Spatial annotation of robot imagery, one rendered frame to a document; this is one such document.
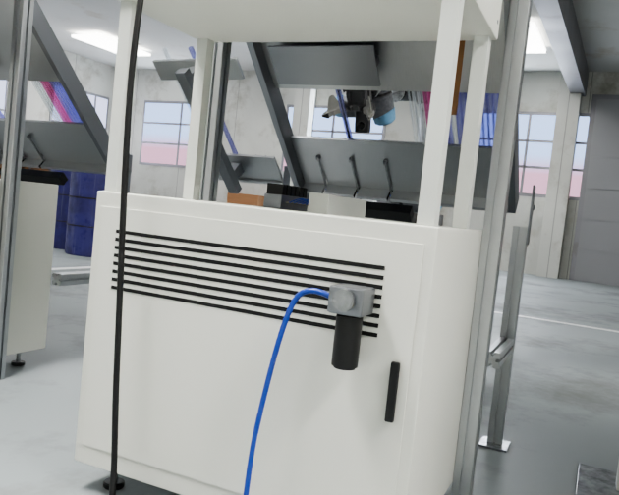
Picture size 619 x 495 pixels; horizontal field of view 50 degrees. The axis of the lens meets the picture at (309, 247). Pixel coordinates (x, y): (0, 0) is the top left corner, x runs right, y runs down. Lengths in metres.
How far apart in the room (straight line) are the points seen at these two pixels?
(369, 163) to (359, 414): 1.05
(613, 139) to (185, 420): 9.51
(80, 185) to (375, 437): 5.26
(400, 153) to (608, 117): 8.63
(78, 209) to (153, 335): 4.90
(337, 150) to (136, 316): 0.94
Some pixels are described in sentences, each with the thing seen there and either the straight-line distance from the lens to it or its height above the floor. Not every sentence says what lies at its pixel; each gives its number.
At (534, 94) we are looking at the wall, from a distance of 10.70.
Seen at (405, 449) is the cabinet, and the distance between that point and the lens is 1.13.
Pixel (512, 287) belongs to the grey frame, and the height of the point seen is 0.47.
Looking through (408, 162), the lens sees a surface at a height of 0.79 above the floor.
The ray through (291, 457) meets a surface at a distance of 1.21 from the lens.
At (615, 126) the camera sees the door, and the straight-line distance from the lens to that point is 10.48.
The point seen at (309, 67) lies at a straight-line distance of 1.83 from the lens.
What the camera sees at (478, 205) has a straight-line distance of 1.99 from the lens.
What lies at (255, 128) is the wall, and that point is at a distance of 12.23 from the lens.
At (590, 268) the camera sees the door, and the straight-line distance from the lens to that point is 10.36.
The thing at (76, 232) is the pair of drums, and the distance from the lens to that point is 6.20.
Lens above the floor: 0.63
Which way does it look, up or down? 3 degrees down
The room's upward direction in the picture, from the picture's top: 6 degrees clockwise
